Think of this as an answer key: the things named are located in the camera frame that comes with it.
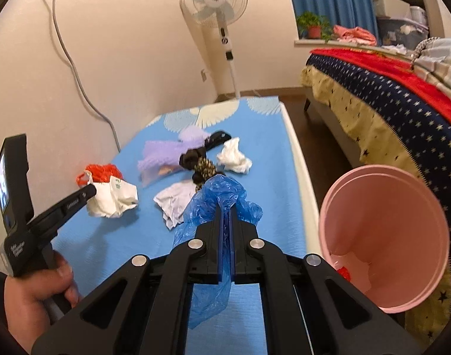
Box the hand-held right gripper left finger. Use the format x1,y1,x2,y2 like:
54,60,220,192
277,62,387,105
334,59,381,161
30,205,229,355

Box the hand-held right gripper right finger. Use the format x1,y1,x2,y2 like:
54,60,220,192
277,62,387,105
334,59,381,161
230,208,423,355

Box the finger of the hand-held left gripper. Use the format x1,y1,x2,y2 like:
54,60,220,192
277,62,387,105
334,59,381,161
28,183,97,238

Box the white plastic bag green print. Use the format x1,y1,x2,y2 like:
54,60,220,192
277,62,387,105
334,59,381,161
85,172,139,219

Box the blue plastic bag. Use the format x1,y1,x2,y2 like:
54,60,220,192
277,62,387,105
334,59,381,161
173,175,264,329

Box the pink plastic bin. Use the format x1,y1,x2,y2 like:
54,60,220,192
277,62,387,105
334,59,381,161
319,166,451,315

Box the person's left hand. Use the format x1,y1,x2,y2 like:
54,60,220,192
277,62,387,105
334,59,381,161
5,256,80,345

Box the red plastic bag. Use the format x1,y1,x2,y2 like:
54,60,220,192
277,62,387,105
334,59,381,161
76,163,123,186

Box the crumpled white paper sheet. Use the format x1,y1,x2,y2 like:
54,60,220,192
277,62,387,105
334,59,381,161
153,182,196,230

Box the blue patterned mat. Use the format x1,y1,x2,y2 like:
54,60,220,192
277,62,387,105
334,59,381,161
0,96,322,355

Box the crumpled white tissue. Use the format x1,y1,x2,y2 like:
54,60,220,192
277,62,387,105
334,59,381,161
217,138,253,174

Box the lavender scalloped cloth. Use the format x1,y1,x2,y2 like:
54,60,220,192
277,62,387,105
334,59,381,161
138,126,211,178

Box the clear packet with orange item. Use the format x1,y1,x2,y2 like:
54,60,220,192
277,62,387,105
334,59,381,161
142,162,185,188

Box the black cloth scrap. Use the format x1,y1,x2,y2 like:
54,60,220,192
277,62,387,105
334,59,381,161
179,148,208,171

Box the black cloth strip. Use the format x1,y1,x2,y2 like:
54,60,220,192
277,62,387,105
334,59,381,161
203,130,232,152

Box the bed with star blanket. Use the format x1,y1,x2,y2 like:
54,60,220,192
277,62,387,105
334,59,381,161
299,66,451,341

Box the navy starry blanket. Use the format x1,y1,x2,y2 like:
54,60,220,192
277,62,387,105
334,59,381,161
307,50,451,304

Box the white window sill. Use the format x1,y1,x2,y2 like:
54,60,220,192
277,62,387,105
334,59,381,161
294,38,381,50

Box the potted green plant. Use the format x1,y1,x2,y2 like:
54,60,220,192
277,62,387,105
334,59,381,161
296,11,333,41

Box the white standing fan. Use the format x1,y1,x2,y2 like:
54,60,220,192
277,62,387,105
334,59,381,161
180,0,248,100

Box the red blanket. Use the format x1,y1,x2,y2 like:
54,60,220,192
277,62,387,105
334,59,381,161
310,46,451,132

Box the pink cloth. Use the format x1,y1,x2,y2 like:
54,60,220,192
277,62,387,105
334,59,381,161
332,25,377,45

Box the grey storage box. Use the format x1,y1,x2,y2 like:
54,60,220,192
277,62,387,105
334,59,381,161
376,17,429,49

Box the grey striped cloth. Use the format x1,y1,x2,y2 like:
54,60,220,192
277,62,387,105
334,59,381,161
410,37,451,93

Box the white box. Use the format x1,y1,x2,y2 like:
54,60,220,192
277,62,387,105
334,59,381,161
372,0,413,19

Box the bookshelf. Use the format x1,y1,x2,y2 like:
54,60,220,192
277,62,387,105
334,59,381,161
390,0,444,41

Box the grey wall cable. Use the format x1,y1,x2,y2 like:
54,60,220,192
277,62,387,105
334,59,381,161
44,0,122,153

